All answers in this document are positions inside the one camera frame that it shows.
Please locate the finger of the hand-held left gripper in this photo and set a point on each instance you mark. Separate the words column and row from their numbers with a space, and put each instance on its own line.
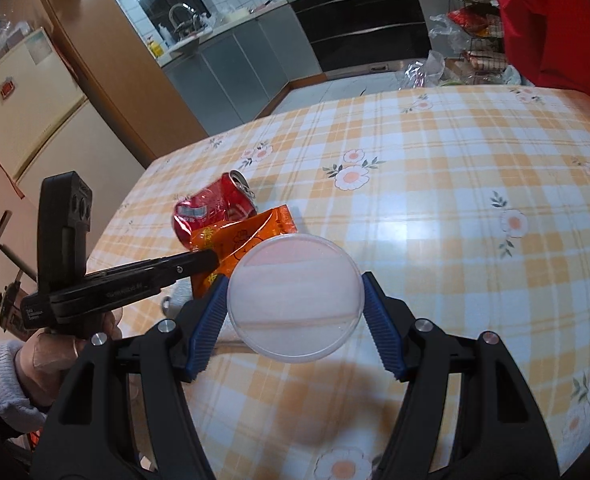
column 175, row 263

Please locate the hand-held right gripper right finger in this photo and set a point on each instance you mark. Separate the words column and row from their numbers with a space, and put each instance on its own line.
column 381, row 330

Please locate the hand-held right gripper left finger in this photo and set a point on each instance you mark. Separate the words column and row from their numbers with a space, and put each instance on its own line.
column 210, row 330

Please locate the white foam sleeve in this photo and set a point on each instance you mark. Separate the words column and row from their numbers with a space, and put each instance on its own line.
column 177, row 300

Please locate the crushed red drink can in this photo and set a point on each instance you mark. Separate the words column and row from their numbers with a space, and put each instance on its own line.
column 215, row 205

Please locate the orange snack wrapper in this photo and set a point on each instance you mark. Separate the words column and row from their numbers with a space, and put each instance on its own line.
column 245, row 235

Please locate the round clear plastic lid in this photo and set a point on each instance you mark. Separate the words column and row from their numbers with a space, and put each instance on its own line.
column 295, row 295

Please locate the person's left forearm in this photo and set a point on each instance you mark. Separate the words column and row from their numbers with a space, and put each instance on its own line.
column 5, row 390

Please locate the person's left hand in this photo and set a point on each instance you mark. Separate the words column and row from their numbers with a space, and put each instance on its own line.
column 55, row 360

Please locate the black pressure cooker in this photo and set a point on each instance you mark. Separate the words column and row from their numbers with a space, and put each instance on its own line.
column 12, row 310

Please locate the cream refrigerator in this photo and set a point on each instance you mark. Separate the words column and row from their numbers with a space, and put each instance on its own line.
column 35, row 125

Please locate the red fridge magnet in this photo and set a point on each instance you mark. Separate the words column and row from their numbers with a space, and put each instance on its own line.
column 7, row 89

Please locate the grey lower kitchen cabinets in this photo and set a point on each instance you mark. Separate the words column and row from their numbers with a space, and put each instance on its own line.
column 245, row 65

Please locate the clear plastic food containers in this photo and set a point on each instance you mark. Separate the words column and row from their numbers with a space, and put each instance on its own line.
column 0, row 35

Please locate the yellow dish soap bottle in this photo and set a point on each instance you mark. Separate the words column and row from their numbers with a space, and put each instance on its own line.
column 156, row 46

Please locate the kitchen sink basin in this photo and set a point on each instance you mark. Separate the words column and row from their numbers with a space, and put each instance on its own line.
column 190, row 46

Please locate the white soap bottle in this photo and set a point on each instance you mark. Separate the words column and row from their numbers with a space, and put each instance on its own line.
column 165, row 35

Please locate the chrome sink faucet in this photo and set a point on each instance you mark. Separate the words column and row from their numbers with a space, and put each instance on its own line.
column 182, row 20

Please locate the clear plastic bags pile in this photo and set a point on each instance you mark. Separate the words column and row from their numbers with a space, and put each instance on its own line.
column 435, row 67

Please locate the black stove oven unit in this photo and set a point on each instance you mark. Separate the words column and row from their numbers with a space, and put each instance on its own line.
column 365, row 25

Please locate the red hanging garment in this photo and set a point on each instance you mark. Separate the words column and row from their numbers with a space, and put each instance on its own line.
column 560, row 25

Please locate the brown wooden door frame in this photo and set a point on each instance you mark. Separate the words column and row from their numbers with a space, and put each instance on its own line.
column 115, row 75

